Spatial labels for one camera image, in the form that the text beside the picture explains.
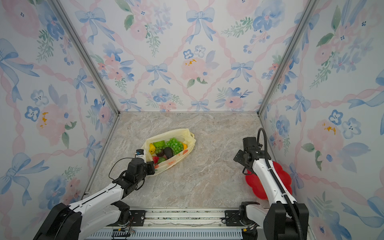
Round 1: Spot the yellow bell pepper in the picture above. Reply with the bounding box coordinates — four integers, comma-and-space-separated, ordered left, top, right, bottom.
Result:
149, 143, 156, 155

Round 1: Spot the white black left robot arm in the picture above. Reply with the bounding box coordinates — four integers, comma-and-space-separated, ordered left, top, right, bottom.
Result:
34, 158, 155, 240

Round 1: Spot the green ribbed fruit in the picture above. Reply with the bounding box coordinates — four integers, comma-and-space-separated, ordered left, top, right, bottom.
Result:
158, 157, 167, 164

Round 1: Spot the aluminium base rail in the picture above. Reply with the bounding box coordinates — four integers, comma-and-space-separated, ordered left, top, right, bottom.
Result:
59, 206, 313, 240

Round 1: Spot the aluminium corner post left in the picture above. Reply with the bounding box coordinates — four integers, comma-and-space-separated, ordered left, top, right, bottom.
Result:
48, 1, 120, 116

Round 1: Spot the green bell pepper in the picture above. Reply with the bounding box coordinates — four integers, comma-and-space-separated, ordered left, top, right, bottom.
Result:
153, 141, 166, 149

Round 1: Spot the thin black left cable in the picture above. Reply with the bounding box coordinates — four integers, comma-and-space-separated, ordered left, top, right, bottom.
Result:
108, 157, 134, 181

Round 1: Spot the dark avocado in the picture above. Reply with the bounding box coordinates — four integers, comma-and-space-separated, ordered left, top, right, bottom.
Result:
164, 147, 174, 159

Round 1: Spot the red flower-shaped plate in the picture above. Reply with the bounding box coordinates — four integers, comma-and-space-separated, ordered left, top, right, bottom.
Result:
245, 159, 296, 205

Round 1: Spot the green grape bunch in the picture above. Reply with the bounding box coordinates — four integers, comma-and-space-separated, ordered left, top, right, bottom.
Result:
166, 138, 184, 155

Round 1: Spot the red strawberry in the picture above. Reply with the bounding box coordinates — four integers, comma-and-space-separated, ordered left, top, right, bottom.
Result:
153, 156, 159, 165

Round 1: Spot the aluminium corner post right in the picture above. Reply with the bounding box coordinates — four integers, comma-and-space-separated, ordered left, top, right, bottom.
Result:
257, 0, 318, 118

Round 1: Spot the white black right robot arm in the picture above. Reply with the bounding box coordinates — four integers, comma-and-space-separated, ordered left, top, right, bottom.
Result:
234, 137, 309, 240

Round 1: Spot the aluminium corner post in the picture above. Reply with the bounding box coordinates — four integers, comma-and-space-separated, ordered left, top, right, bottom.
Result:
257, 0, 318, 118
48, 1, 120, 116

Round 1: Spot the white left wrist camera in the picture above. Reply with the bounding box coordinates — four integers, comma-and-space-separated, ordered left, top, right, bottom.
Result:
135, 149, 146, 162

